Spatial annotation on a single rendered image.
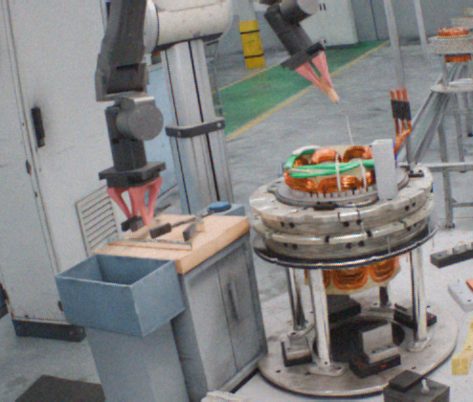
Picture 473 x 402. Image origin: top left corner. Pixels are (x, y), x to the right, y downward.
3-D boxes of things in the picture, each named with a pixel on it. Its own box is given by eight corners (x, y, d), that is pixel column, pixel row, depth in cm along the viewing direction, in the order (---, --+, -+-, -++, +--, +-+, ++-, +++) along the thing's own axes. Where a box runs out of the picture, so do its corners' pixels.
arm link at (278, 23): (272, 5, 152) (255, 14, 149) (290, -7, 146) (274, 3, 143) (290, 31, 153) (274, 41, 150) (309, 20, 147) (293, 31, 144)
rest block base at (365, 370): (349, 368, 123) (348, 358, 122) (389, 354, 125) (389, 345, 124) (360, 379, 118) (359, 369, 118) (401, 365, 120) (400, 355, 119)
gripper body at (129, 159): (145, 183, 118) (137, 137, 116) (98, 184, 123) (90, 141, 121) (168, 171, 123) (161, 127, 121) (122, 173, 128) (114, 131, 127)
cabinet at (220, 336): (214, 412, 120) (184, 274, 113) (131, 393, 130) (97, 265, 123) (271, 361, 135) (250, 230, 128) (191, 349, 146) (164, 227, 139)
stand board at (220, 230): (183, 274, 113) (180, 259, 112) (95, 265, 123) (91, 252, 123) (251, 230, 129) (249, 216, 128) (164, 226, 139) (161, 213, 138)
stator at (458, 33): (451, 58, 409) (446, 27, 404) (481, 58, 393) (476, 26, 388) (433, 63, 396) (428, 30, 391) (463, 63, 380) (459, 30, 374)
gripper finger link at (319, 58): (339, 85, 147) (314, 46, 146) (310, 101, 150) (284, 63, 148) (342, 78, 154) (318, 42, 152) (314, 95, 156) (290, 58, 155)
